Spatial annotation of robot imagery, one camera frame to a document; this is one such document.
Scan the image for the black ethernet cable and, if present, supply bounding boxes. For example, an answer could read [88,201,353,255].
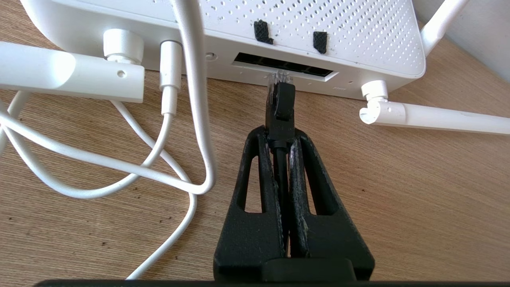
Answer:
[265,70,296,256]

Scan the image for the white router with four antennas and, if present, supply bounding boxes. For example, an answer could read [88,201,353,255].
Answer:
[0,0,510,136]

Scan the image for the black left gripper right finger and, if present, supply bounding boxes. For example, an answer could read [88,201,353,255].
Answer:
[288,128,375,280]

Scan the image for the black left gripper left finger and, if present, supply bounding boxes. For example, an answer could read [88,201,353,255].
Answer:
[213,126,287,280]

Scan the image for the thin white power cable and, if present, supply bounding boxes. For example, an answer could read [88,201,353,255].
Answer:
[0,0,218,280]

